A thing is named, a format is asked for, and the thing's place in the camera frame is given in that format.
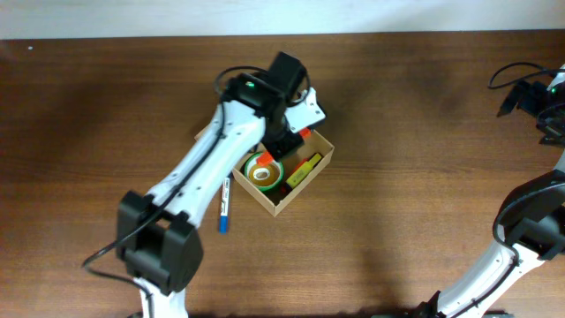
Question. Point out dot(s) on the small yellow tape roll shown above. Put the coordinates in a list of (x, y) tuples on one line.
[(264, 175)]

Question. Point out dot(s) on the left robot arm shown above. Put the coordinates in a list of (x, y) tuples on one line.
[(157, 233)]

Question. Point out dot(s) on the red black stapler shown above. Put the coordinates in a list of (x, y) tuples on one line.
[(284, 189)]

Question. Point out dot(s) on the green tape roll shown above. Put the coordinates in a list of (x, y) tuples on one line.
[(253, 160)]

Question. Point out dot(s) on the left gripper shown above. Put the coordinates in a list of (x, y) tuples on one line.
[(282, 148)]

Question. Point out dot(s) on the yellow highlighter marker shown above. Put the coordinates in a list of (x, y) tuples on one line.
[(312, 162)]

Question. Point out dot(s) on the brown cardboard box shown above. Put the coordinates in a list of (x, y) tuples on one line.
[(276, 200)]

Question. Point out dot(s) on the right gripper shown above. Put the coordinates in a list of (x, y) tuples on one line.
[(556, 131)]

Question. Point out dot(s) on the blue whiteboard marker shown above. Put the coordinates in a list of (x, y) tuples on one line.
[(225, 206)]

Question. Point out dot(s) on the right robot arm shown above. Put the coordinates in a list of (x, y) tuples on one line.
[(528, 230)]

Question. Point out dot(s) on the orange utility knife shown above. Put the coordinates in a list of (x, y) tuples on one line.
[(287, 145)]

